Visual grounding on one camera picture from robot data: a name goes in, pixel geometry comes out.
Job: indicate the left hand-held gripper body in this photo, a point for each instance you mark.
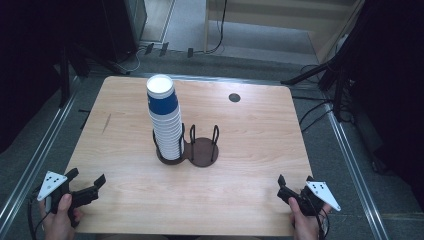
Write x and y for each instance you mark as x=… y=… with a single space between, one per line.
x=50 y=185

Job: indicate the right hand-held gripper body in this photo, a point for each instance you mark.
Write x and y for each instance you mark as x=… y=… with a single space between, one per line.
x=323 y=193

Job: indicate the stack of blue white paper cups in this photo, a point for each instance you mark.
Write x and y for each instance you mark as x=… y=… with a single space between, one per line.
x=165 y=126

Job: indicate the person's right hand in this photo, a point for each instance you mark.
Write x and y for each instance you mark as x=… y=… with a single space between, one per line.
x=305 y=228

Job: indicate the person's left hand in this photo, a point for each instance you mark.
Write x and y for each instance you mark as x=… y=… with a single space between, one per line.
x=58 y=226

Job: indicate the dark round table grommet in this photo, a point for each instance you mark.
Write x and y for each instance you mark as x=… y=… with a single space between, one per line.
x=234 y=97

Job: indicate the black stand with slanted legs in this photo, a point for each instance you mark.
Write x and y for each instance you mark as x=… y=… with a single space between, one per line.
x=64 y=76

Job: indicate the black stand with long leg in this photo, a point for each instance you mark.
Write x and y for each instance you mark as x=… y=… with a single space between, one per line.
x=310 y=74

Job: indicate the black power plug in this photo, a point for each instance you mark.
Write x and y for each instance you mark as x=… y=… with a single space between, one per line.
x=149 y=48
x=190 y=52
x=164 y=49

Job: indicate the dark cabinet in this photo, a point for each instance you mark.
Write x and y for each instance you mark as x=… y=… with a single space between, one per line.
x=125 y=26

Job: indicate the beige wooden platform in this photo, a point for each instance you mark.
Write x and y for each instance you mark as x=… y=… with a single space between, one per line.
x=266 y=16

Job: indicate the metal floor rail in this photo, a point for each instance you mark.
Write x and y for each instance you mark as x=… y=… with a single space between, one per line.
x=36 y=156
x=356 y=173

